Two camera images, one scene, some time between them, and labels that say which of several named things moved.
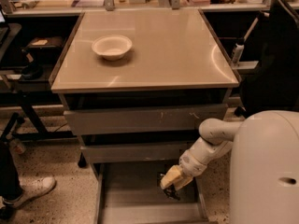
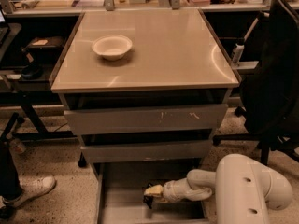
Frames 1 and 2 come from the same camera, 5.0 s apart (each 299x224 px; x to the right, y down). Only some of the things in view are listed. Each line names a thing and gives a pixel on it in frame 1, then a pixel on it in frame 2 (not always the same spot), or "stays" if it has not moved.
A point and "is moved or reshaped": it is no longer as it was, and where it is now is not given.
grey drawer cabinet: x=135 y=87 stays
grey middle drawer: x=135 y=153 stays
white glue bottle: x=237 y=53 stays
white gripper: x=191 y=164 -> x=169 y=191
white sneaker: x=33 y=189 stays
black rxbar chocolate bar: x=170 y=191 is moved or reshaped
